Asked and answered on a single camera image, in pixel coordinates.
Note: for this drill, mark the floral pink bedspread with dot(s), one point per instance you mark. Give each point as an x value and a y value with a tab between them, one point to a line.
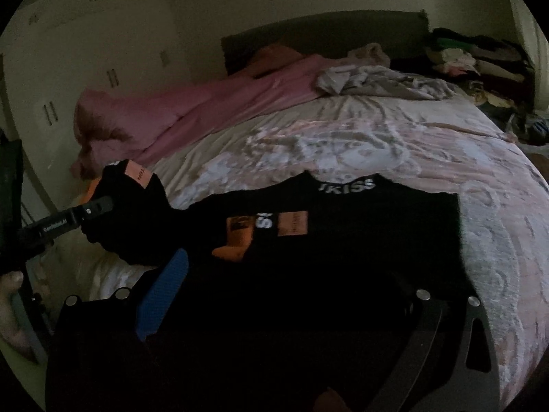
386	146

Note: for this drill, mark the white wardrobe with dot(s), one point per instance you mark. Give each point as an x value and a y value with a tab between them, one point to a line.
85	51

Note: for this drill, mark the pink pillow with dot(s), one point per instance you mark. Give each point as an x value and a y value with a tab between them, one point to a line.
270	60

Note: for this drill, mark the floral quilted bedspread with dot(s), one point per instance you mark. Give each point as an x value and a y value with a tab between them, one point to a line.
266	124

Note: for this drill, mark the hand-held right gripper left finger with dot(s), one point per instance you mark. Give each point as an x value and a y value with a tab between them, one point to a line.
165	296

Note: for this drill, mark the pile of folded clothes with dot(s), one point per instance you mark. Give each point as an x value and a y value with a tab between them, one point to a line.
472	60

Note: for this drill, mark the person's left hand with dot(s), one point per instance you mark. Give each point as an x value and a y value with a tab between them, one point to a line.
9	309

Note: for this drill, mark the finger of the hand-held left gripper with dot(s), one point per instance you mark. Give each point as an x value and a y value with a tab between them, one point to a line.
96	208

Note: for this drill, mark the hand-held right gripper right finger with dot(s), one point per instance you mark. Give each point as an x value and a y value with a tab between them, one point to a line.
429	330

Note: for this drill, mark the dark bed headboard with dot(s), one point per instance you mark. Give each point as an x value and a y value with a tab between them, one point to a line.
321	34

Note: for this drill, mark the black printed shirt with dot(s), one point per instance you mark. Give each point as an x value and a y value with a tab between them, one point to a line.
343	244

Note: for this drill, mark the beige crumpled cloth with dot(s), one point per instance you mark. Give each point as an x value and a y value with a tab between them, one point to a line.
373	53

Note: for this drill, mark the pink blanket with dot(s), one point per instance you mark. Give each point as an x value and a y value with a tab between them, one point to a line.
214	107

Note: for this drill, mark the white curtain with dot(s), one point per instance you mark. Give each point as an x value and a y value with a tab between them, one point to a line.
525	21

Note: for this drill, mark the grey crumpled cloth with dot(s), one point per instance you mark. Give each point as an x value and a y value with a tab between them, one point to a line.
386	81

